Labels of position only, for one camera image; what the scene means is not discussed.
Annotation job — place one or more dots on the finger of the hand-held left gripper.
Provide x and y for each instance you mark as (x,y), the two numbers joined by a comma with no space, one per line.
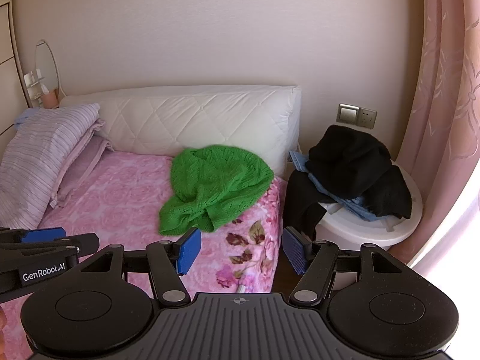
(88,243)
(41,234)

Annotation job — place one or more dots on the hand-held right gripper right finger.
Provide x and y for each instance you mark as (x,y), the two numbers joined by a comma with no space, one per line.
(294,255)

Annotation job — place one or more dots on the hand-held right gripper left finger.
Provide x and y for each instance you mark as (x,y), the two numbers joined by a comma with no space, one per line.
(189,251)

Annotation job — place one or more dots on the green knitted sweater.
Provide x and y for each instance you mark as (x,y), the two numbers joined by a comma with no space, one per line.
(217,183)

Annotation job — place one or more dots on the black garment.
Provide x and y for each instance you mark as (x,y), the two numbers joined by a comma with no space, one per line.
(302,202)
(360,161)

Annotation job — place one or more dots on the pink floral blanket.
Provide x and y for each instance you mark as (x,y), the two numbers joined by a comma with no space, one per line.
(120,195)

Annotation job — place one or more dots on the silver metal tube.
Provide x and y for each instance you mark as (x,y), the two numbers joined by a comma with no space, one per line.
(240,288)

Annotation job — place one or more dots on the white round stool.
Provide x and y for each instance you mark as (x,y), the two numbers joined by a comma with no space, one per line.
(360,228)

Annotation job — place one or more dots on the blue garment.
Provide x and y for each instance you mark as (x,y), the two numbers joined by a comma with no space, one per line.
(352,204)

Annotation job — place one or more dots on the lilac striped duvet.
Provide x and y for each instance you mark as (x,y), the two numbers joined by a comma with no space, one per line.
(41,150)

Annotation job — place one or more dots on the light blue cloth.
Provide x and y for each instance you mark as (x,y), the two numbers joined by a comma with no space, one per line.
(23,118)

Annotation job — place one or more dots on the white quilted headboard cushion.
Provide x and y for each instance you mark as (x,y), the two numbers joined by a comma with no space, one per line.
(195,120)

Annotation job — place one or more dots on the pink cup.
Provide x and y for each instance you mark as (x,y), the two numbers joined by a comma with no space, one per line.
(49,99)

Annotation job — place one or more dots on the small white shelf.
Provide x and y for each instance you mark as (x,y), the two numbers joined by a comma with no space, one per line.
(33,82)

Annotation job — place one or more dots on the cream cabinet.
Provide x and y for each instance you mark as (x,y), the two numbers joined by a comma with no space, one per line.
(9,75)

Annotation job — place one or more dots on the oval mirror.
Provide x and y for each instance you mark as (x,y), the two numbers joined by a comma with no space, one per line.
(47,60)

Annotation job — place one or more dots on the pink curtain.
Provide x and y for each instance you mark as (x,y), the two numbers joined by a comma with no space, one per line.
(446,101)

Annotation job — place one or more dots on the wall switch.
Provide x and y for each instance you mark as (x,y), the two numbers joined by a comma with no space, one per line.
(348,113)

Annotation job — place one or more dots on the wall socket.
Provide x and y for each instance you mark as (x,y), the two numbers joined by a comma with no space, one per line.
(367,118)

